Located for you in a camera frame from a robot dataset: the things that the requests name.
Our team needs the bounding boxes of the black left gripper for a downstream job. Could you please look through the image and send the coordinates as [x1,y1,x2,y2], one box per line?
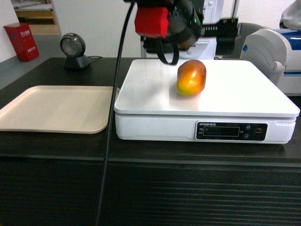
[166,0,202,50]

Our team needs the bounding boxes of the dark red mango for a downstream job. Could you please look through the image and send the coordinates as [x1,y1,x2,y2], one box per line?
[176,60,206,97]

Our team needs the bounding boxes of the white checkout scale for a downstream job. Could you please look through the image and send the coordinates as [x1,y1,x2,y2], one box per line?
[114,59,300,144]

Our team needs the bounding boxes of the white blue label printer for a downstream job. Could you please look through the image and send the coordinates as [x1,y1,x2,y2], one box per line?
[240,29,301,96]

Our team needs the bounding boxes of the black barcode scanner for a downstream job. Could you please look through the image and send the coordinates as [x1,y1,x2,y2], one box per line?
[60,33,91,71]

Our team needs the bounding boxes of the beige plastic tray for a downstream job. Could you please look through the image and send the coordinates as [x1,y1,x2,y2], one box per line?
[0,86,113,134]

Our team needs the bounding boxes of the red fire extinguisher box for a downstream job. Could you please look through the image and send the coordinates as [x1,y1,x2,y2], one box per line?
[4,23,40,62]

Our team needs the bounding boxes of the red camera mount block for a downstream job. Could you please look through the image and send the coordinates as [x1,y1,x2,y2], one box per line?
[135,7,169,38]

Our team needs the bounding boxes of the black looped cable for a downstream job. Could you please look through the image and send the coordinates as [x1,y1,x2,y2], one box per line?
[156,36,180,66]

